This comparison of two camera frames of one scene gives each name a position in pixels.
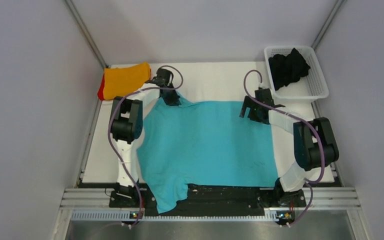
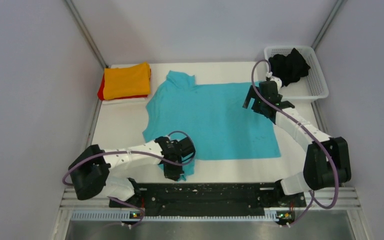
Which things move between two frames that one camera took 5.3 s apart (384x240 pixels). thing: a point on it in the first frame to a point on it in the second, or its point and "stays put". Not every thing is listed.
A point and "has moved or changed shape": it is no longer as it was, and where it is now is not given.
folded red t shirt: x=100 y=90 stays put
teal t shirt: x=209 y=143 has moved or changed shape
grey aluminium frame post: x=87 y=32 stays put
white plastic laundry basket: x=312 y=86 stays put
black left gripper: x=174 y=101 to x=173 y=174
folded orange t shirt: x=119 y=81 stays put
